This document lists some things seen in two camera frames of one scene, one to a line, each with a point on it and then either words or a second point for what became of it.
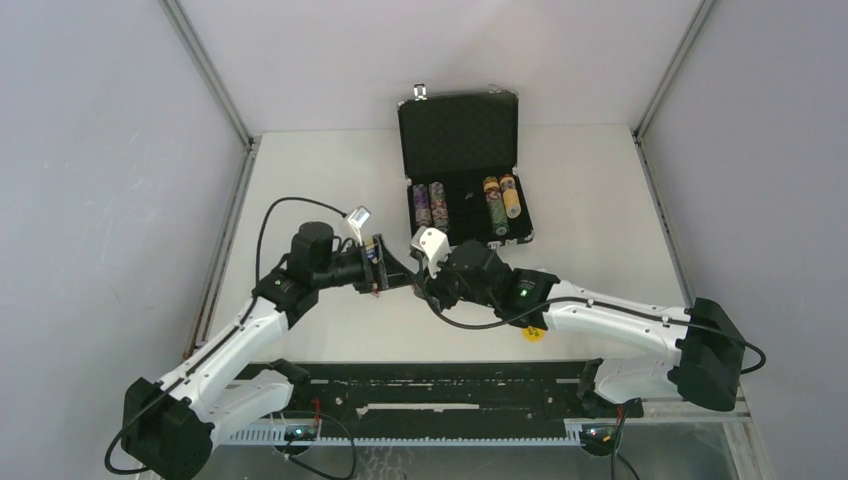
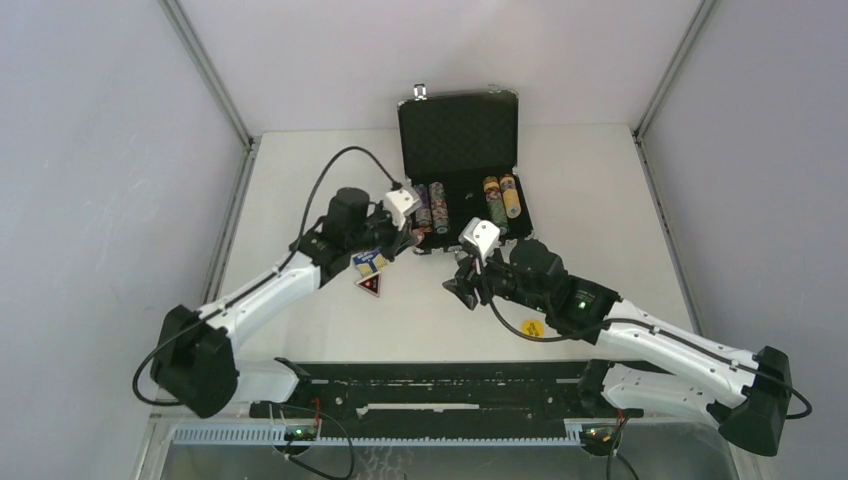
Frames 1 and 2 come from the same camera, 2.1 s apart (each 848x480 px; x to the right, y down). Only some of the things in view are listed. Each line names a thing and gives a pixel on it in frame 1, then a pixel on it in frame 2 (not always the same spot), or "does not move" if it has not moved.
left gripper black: x=387 y=273 → x=398 y=239
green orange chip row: x=495 y=200 does not move
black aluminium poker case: x=460 y=156 does not move
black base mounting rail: x=435 y=395 does not move
